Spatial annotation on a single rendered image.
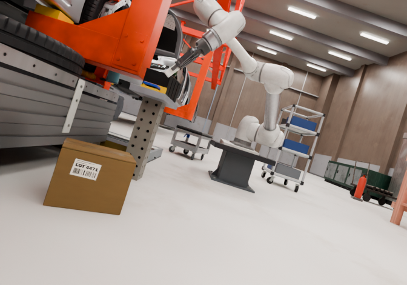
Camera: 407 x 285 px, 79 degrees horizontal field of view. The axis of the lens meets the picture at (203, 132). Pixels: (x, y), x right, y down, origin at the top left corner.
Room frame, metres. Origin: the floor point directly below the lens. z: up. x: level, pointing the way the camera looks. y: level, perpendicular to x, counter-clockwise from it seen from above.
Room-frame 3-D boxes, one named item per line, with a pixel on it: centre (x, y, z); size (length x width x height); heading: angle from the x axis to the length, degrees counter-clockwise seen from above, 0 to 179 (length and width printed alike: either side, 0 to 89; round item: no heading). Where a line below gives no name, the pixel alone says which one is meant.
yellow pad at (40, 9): (1.41, 1.02, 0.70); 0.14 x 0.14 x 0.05; 89
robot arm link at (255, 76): (1.66, -0.20, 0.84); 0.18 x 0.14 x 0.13; 155
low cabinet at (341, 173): (8.92, -6.23, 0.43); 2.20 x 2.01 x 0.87; 2
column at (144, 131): (1.30, 0.30, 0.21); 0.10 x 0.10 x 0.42; 89
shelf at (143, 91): (1.33, 0.29, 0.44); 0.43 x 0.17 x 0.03; 179
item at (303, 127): (3.18, -1.12, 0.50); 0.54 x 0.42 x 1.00; 179
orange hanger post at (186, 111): (5.61, 0.68, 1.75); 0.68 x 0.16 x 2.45; 89
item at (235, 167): (2.15, -0.35, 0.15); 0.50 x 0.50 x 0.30; 2
